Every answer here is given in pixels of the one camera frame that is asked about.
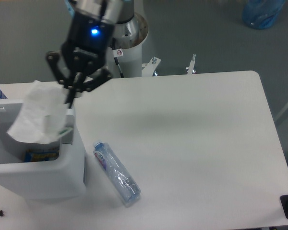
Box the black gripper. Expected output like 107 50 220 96
46 11 115 108

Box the white plastic wrapper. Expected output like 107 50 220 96
7 80 73 144

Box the clear crushed plastic bottle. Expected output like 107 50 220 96
94 141 141 206

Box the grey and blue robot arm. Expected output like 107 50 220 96
46 0 125 106

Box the white open trash can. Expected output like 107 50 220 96
0 99 86 199

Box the blue yellow snack packet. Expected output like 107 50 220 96
23 148 60 162

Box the blue plastic bag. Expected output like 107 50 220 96
241 0 286 30

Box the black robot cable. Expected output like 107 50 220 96
111 37 125 79

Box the white pedestal base frame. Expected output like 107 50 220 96
141 54 196 77

